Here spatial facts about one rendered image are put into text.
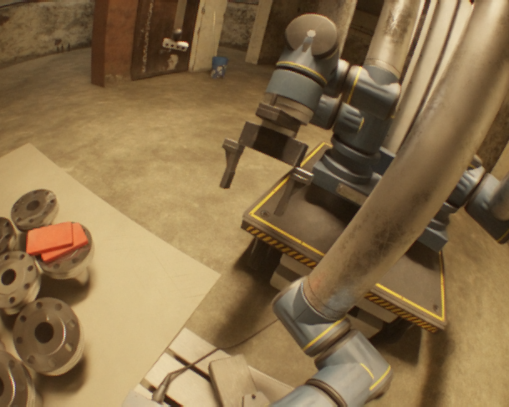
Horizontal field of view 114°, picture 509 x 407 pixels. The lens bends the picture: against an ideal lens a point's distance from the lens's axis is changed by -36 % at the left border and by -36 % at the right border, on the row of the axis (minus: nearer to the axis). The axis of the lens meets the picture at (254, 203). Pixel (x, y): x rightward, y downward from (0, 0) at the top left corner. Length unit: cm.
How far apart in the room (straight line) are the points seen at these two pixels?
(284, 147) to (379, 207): 22
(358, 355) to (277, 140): 42
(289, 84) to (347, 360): 50
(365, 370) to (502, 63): 50
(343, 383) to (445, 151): 37
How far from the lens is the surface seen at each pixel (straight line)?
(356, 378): 46
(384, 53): 69
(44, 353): 90
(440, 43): 143
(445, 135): 36
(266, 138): 50
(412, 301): 111
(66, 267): 101
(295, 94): 48
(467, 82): 38
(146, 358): 105
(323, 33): 52
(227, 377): 76
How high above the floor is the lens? 102
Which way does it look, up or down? 38 degrees down
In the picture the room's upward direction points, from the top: 16 degrees clockwise
